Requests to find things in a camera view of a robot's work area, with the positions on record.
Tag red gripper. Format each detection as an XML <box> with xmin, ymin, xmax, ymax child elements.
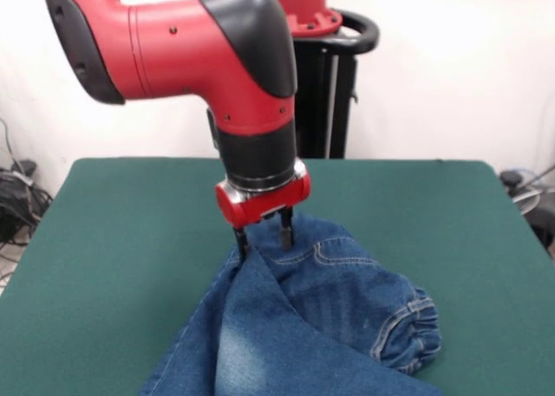
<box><xmin>215</xmin><ymin>158</ymin><xmax>312</xmax><ymax>259</ymax></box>

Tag blue denim jeans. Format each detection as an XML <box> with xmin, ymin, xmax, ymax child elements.
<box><xmin>138</xmin><ymin>211</ymin><xmax>443</xmax><ymax>396</ymax></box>

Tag dark green table cloth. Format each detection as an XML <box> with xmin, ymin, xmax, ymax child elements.
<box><xmin>0</xmin><ymin>156</ymin><xmax>555</xmax><ymax>396</ymax></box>

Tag black power adapter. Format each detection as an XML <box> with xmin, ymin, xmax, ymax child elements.
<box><xmin>11</xmin><ymin>159</ymin><xmax>39</xmax><ymax>177</ymax></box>

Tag dark grey stand base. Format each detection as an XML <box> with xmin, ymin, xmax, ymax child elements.
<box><xmin>526</xmin><ymin>198</ymin><xmax>555</xmax><ymax>258</ymax></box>

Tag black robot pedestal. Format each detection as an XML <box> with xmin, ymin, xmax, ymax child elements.
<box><xmin>291</xmin><ymin>8</ymin><xmax>381</xmax><ymax>159</ymax></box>

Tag black cable tangle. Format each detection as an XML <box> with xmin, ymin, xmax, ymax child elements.
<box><xmin>0</xmin><ymin>117</ymin><xmax>56</xmax><ymax>284</ymax></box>

